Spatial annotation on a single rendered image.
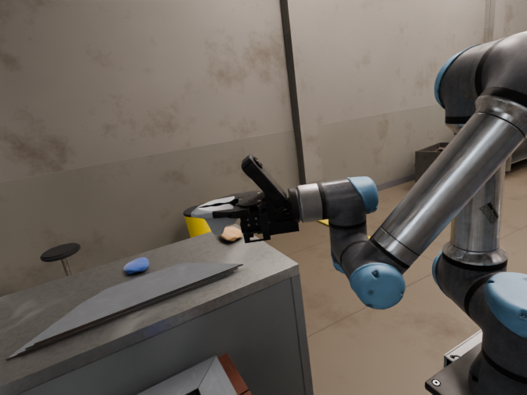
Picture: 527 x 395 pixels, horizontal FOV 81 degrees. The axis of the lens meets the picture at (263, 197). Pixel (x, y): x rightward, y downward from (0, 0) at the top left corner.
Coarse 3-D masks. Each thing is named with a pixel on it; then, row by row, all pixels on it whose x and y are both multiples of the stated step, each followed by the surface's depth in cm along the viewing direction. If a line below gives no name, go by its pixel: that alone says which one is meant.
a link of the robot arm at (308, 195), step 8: (312, 184) 60; (296, 192) 59; (304, 192) 58; (312, 192) 58; (304, 200) 58; (312, 200) 58; (320, 200) 58; (304, 208) 58; (312, 208) 58; (320, 208) 58; (304, 216) 58; (312, 216) 59; (320, 216) 59
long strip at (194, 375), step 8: (208, 360) 101; (192, 368) 98; (200, 368) 98; (208, 368) 97; (176, 376) 96; (184, 376) 96; (192, 376) 95; (200, 376) 95; (160, 384) 94; (168, 384) 94; (176, 384) 93; (184, 384) 93; (192, 384) 92; (144, 392) 92; (152, 392) 92; (160, 392) 91; (168, 392) 91; (176, 392) 90; (184, 392) 90
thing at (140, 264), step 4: (136, 260) 132; (140, 260) 132; (144, 260) 132; (128, 264) 130; (132, 264) 129; (136, 264) 128; (140, 264) 128; (144, 264) 128; (148, 264) 129; (124, 268) 128; (128, 268) 126; (132, 268) 126; (136, 268) 126; (140, 268) 126; (144, 268) 127; (128, 272) 125; (132, 272) 125; (136, 272) 127
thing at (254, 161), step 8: (248, 160) 57; (256, 160) 58; (248, 168) 57; (256, 168) 57; (256, 176) 57; (264, 176) 57; (256, 184) 58; (264, 184) 58; (272, 184) 58; (264, 192) 58; (272, 192) 58; (280, 192) 59; (272, 200) 59; (280, 200) 59
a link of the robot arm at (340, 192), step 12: (336, 180) 60; (348, 180) 59; (360, 180) 59; (372, 180) 59; (324, 192) 58; (336, 192) 58; (348, 192) 58; (360, 192) 57; (372, 192) 57; (324, 204) 58; (336, 204) 58; (348, 204) 58; (360, 204) 58; (372, 204) 58; (324, 216) 59; (336, 216) 59; (348, 216) 58; (360, 216) 59
